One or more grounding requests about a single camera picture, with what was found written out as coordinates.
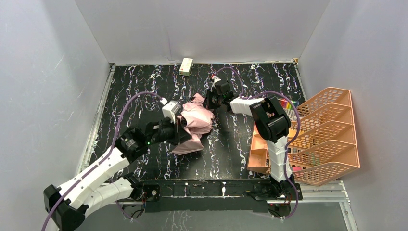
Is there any pink and black folding umbrella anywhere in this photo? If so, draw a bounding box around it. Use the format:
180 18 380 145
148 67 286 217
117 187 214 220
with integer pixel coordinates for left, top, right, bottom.
172 93 215 155

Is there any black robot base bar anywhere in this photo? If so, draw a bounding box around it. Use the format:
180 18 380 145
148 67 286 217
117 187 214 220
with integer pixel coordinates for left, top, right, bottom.
144 179 289 212

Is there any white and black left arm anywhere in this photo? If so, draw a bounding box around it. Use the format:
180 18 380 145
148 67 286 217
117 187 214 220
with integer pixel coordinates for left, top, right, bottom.
42 116 191 231

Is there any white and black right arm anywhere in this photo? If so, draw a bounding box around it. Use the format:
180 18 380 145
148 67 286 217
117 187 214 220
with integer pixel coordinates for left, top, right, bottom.
204 78 299 200

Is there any small white box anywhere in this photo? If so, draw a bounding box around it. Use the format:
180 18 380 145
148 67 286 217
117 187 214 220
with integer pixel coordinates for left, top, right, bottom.
179 58 193 76

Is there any pack of coloured markers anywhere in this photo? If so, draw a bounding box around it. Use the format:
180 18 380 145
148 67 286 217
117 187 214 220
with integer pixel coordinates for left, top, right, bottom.
278 98 296 121

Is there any orange plastic desk organizer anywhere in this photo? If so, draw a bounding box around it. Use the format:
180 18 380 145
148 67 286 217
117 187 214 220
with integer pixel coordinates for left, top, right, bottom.
247 87 361 187

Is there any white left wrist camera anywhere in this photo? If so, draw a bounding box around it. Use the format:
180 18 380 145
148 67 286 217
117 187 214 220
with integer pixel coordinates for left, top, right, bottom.
160 97 181 124

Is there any aluminium table frame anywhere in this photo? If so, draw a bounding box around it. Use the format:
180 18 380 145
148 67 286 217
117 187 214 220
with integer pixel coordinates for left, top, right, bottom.
54 64 359 231

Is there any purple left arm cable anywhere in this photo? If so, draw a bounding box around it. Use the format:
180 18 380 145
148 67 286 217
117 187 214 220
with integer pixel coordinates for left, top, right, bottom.
40 91 166 231

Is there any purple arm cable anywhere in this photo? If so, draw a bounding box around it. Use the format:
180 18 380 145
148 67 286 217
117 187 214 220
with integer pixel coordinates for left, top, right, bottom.
40 91 166 231
215 67 302 220

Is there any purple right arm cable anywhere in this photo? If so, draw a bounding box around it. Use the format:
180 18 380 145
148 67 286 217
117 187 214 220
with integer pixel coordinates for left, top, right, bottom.
215 67 302 220

